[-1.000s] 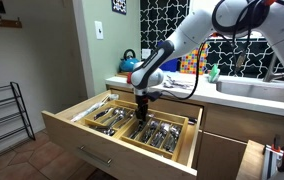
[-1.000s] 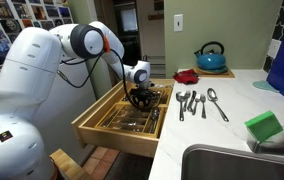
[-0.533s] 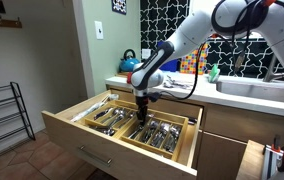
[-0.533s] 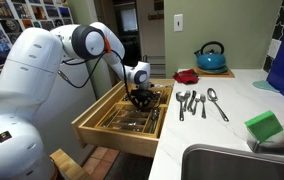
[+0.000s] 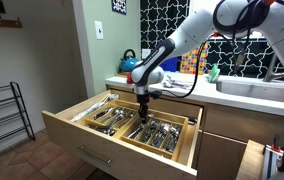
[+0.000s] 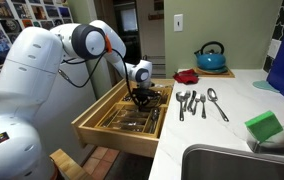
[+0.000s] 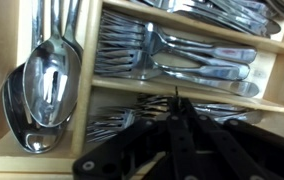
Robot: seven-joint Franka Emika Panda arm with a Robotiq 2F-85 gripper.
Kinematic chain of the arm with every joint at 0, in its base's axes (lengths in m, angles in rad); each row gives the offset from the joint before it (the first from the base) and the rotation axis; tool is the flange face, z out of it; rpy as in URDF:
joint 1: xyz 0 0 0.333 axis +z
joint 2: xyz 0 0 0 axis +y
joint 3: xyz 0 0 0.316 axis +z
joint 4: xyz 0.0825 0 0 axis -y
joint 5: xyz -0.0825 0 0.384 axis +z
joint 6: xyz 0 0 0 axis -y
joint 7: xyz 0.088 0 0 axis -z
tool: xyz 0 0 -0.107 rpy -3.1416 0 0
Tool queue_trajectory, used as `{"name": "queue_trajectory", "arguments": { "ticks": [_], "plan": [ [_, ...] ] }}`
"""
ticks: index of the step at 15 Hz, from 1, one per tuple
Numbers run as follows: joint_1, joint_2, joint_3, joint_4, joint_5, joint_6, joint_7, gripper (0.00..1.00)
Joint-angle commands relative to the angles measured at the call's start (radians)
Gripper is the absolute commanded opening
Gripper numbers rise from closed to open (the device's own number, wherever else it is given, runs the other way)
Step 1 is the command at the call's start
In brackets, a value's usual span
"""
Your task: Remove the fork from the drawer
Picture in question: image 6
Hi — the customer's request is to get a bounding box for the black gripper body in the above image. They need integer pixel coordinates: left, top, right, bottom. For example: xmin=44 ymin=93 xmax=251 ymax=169
xmin=132 ymin=87 xmax=162 ymax=108

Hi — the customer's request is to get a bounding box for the silver fork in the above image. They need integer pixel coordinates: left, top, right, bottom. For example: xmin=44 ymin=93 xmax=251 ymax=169
xmin=187 ymin=89 xmax=198 ymax=113
xmin=199 ymin=93 xmax=207 ymax=120
xmin=182 ymin=89 xmax=192 ymax=111

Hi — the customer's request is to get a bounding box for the wooden kitchen drawer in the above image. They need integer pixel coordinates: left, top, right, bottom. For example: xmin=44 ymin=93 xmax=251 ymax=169
xmin=71 ymin=78 xmax=176 ymax=158

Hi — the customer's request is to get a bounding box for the long silver serving spoon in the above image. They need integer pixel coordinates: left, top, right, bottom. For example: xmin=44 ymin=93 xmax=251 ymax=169
xmin=148 ymin=109 xmax=158 ymax=135
xmin=150 ymin=108 xmax=160 ymax=134

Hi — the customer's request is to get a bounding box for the small wooden cutlery organizer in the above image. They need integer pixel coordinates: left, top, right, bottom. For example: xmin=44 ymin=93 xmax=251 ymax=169
xmin=121 ymin=84 xmax=174 ymax=108

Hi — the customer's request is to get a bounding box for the large wooden cutlery organizer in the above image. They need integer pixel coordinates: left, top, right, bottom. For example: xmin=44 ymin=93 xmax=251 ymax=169
xmin=94 ymin=102 xmax=167 ymax=138

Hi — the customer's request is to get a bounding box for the large silver spoon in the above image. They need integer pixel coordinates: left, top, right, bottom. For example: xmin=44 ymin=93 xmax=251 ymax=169
xmin=206 ymin=87 xmax=230 ymax=123

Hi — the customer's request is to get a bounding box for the blue tea kettle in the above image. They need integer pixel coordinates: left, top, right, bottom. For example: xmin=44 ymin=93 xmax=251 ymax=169
xmin=193 ymin=40 xmax=227 ymax=72

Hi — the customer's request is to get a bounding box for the white appliance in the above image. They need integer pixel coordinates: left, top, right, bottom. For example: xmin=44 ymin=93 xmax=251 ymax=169
xmin=31 ymin=56 xmax=98 ymax=164

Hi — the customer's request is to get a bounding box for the wooden trivet board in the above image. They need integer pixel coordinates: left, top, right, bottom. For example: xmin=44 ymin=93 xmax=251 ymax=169
xmin=192 ymin=66 xmax=236 ymax=79

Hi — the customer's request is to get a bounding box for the wooden stool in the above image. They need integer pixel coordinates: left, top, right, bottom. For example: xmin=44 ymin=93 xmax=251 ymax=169
xmin=49 ymin=148 xmax=95 ymax=180

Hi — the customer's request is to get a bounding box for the stainless steel sink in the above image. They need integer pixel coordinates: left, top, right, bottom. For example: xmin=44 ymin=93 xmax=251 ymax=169
xmin=181 ymin=143 xmax=284 ymax=180

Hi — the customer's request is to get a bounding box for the green sponge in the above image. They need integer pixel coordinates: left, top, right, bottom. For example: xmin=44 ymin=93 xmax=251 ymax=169
xmin=244 ymin=110 xmax=284 ymax=144

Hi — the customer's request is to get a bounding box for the teal silicone mat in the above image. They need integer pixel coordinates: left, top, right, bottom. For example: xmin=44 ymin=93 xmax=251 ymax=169
xmin=252 ymin=79 xmax=281 ymax=94

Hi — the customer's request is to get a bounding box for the white outlet plate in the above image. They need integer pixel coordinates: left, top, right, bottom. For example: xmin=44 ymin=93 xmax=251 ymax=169
xmin=267 ymin=38 xmax=282 ymax=60

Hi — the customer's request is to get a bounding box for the photo collage board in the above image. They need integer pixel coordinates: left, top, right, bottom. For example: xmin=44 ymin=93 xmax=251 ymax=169
xmin=0 ymin=0 xmax=74 ymax=59

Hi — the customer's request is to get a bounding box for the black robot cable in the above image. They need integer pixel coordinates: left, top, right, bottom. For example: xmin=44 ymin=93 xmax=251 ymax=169
xmin=57 ymin=48 xmax=143 ymax=108

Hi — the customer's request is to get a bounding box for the orange cable clip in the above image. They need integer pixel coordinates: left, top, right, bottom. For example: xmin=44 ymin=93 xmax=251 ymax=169
xmin=104 ymin=34 xmax=113 ymax=54

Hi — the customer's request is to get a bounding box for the white light switch plate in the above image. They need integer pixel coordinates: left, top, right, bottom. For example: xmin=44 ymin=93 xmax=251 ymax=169
xmin=173 ymin=13 xmax=184 ymax=33

